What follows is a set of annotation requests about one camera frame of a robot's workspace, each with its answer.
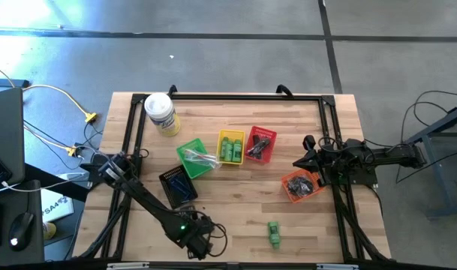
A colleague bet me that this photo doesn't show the yellow plastic basket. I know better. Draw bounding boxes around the yellow plastic basket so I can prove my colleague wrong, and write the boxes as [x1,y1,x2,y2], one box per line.
[216,129,246,166]

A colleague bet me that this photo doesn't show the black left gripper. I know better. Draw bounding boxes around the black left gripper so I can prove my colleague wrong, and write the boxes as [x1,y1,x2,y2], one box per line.
[173,215,214,260]

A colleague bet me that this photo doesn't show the green travel shampoo bottle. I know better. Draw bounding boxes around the green travel shampoo bottle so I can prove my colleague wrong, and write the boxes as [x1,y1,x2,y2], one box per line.
[266,220,282,250]
[224,139,235,163]
[220,136,230,161]
[232,138,243,163]

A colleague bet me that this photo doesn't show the black floor cable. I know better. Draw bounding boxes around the black floor cable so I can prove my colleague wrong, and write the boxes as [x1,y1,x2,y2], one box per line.
[400,89,457,177]

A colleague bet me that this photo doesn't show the dark desk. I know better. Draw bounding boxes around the dark desk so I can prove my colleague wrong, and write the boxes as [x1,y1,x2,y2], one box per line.
[0,179,45,268]

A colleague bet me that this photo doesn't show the red and blue toothbrush pack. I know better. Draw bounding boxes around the red and blue toothbrush pack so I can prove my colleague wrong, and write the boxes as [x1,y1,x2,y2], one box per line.
[185,149,218,165]

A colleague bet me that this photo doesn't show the blue toothbrush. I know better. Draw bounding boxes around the blue toothbrush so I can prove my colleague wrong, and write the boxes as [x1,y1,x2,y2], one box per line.
[186,159,222,170]

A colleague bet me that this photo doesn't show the black plastic basket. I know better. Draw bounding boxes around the black plastic basket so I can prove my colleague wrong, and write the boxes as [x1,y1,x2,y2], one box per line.
[158,164,199,210]

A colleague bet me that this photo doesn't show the Lysol wipes canister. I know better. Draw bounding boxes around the Lysol wipes canister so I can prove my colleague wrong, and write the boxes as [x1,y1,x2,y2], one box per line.
[143,91,182,138]

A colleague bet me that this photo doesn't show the green plastic basket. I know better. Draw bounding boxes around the green plastic basket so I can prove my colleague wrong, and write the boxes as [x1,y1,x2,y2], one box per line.
[176,137,218,180]

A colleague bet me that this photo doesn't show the silver bracket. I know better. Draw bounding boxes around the silver bracket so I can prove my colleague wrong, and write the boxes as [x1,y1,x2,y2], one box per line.
[317,263,359,270]
[107,262,150,270]

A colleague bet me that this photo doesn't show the black comb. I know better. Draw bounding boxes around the black comb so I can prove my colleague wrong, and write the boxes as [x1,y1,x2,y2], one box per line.
[250,135,263,158]
[254,136,272,158]
[249,141,270,158]

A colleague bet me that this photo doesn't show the black computer mouse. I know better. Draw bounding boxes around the black computer mouse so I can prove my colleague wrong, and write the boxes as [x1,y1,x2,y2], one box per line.
[8,211,36,252]

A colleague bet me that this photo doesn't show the orange plastic basket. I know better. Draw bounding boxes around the orange plastic basket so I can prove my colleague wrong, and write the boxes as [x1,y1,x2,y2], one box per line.
[280,168,326,204]

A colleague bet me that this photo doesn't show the black aluminium table frame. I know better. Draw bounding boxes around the black aluminium table frame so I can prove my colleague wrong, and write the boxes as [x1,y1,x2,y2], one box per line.
[72,84,392,263]

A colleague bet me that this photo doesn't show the grey laptop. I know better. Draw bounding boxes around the grey laptop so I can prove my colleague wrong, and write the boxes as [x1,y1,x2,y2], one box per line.
[0,87,26,188]

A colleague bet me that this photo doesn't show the yellow cable with plug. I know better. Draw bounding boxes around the yellow cable with plug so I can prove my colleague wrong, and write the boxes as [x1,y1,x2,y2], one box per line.
[23,124,78,158]
[22,84,98,125]

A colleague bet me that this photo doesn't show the small yellow object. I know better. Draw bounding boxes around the small yellow object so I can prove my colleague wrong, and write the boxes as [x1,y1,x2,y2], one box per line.
[43,221,58,241]

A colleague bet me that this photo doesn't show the red plastic basket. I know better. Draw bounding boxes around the red plastic basket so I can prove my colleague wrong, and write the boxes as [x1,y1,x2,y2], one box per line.
[245,125,278,164]

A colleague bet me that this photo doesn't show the white charging cable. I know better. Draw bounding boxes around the white charging cable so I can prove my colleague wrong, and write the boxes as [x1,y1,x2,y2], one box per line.
[1,172,90,194]

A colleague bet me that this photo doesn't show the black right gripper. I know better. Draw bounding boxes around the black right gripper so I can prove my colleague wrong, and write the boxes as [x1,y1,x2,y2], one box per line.
[292,135,346,188]

